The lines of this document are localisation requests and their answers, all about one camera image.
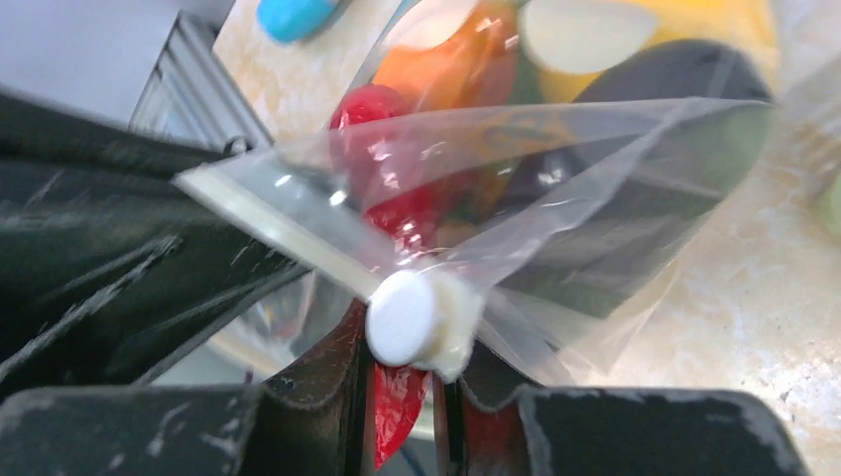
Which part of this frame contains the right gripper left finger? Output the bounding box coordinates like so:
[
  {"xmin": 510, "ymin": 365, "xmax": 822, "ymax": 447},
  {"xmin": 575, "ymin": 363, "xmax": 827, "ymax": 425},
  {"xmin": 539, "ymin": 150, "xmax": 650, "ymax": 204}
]
[{"xmin": 1, "ymin": 301, "xmax": 375, "ymax": 475}]

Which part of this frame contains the yellow toy lemon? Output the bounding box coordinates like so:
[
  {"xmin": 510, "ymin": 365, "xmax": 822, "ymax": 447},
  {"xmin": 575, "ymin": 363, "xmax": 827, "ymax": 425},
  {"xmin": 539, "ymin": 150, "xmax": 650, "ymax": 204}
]
[{"xmin": 519, "ymin": 1, "xmax": 781, "ymax": 102}]

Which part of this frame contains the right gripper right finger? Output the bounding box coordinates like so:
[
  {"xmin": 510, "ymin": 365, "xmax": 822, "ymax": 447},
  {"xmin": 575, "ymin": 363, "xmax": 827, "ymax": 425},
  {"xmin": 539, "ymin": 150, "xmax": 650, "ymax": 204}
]
[{"xmin": 434, "ymin": 344, "xmax": 807, "ymax": 475}]

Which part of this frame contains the red toy chili pepper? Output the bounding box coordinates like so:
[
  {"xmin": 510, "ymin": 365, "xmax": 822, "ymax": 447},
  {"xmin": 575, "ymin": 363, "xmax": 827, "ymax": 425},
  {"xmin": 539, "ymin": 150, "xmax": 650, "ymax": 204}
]
[{"xmin": 328, "ymin": 83, "xmax": 438, "ymax": 470}]

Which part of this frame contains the clear zip top bag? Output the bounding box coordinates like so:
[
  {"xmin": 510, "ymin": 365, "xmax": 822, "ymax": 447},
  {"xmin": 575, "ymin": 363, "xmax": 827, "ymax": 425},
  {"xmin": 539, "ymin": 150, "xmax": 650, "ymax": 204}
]
[{"xmin": 175, "ymin": 1, "xmax": 840, "ymax": 384}]

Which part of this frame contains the purple toy eggplant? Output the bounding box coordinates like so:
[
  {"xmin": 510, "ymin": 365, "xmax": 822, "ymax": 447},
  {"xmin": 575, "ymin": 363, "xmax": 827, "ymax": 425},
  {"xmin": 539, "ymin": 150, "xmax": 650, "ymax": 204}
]
[{"xmin": 504, "ymin": 41, "xmax": 772, "ymax": 318}]

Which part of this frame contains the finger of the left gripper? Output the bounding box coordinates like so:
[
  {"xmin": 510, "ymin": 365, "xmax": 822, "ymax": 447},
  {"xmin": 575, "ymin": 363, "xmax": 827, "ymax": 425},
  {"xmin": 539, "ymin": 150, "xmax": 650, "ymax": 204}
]
[
  {"xmin": 1, "ymin": 93, "xmax": 302, "ymax": 329},
  {"xmin": 1, "ymin": 266, "xmax": 309, "ymax": 401}
]

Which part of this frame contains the red orange toy pepper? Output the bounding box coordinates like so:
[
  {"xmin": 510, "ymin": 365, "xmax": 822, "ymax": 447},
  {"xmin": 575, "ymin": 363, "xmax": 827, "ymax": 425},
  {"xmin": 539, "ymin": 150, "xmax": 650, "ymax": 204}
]
[{"xmin": 372, "ymin": 1, "xmax": 519, "ymax": 112}]

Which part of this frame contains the blue cylinder toy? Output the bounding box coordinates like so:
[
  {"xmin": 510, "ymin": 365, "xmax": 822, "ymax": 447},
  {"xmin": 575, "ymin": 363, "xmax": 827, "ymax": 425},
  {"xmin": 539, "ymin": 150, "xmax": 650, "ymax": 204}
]
[{"xmin": 256, "ymin": 0, "xmax": 339, "ymax": 44}]

